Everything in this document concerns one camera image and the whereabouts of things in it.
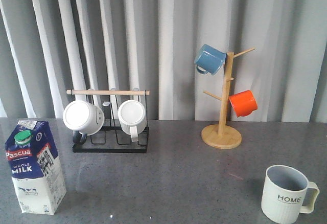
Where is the white smiley face mug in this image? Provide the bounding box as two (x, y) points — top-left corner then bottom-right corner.
(63, 100), (105, 144)

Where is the black wire mug rack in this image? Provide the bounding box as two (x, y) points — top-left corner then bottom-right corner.
(66, 89), (150, 153)

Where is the blue enamel mug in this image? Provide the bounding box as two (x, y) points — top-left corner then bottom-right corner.
(194, 44), (226, 75)

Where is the white ribbed mug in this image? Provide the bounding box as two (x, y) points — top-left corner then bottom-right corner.
(118, 100), (146, 142)

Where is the orange enamel mug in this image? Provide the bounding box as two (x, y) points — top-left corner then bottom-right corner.
(228, 90), (258, 117)

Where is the grey pleated curtain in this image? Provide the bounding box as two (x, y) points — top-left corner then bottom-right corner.
(1, 0), (326, 122)

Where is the wooden mug tree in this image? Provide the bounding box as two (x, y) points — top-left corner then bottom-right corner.
(201, 48), (255, 149)

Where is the cream HOME mug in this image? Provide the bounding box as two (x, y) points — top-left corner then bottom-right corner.
(261, 165), (320, 223)

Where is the blue white milk carton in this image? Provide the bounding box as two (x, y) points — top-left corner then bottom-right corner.
(5, 120), (66, 215)

